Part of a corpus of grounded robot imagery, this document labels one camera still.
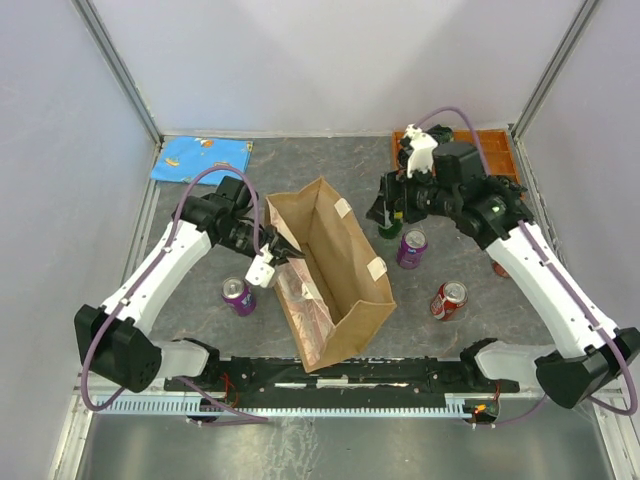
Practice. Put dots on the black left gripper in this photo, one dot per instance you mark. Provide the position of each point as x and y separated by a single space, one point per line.
279 246

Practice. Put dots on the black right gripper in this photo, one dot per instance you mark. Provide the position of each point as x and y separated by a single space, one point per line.
395 186

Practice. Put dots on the green glass bottle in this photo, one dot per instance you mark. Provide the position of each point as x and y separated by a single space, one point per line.
394 229

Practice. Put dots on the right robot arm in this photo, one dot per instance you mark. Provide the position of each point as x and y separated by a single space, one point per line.
589 349

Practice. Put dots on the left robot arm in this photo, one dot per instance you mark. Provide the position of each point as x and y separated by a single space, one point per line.
113 338

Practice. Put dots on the purple soda can right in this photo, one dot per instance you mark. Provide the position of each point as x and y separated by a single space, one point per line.
413 245

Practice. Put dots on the purple soda can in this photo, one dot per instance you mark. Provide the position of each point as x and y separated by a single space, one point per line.
236 293
413 245

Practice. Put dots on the purple soda can left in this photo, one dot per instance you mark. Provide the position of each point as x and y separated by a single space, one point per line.
236 293

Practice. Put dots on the red cola can front right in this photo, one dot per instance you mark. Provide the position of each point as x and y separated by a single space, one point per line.
450 297

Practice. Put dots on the red cola can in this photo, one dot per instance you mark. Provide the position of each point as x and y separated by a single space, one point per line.
450 297
499 270

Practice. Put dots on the blue patterned cloth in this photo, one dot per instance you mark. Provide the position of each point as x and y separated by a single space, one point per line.
182 158

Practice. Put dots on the orange wooden divided tray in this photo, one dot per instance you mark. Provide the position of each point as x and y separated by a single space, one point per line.
495 144

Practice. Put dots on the red cola can far right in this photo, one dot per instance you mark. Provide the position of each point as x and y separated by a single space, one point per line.
499 270

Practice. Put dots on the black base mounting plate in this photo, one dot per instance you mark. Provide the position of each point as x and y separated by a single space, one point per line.
366 382

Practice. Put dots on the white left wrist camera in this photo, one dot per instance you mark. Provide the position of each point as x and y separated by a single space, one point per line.
261 273

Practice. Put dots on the light blue cable duct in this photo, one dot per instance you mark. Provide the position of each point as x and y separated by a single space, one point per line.
192 405

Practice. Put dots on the right aluminium frame post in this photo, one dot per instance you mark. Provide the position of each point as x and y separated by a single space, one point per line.
576 29

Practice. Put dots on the aluminium frame post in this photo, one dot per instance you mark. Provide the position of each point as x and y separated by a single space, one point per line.
576 29
98 31

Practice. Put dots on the left aluminium frame post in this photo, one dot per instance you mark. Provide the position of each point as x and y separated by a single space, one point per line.
98 31

